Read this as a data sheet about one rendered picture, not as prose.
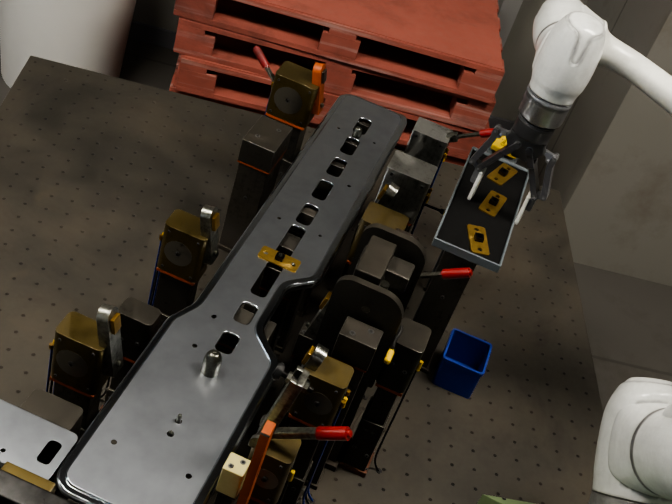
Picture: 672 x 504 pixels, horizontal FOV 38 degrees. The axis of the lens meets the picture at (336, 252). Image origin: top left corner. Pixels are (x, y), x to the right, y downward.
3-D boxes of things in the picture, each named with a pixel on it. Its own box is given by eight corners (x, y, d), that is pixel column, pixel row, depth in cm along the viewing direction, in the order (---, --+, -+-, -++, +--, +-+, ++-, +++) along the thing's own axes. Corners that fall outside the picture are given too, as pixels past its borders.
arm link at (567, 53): (580, 115, 179) (575, 81, 190) (619, 41, 170) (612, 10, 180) (525, 96, 178) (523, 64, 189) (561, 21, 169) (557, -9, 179)
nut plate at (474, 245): (466, 224, 194) (468, 220, 193) (484, 228, 194) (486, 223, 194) (470, 252, 188) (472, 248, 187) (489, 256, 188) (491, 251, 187)
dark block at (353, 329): (292, 457, 198) (347, 314, 172) (324, 472, 198) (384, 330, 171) (283, 476, 194) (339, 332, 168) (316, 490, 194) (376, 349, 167)
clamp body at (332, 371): (268, 473, 194) (314, 348, 171) (318, 496, 193) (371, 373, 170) (256, 498, 189) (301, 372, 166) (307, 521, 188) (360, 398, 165)
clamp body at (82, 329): (43, 427, 189) (57, 301, 166) (98, 452, 188) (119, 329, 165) (24, 452, 183) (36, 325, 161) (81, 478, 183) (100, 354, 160)
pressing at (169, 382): (333, 88, 252) (334, 83, 251) (413, 121, 250) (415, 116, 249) (45, 487, 146) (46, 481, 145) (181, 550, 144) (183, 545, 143)
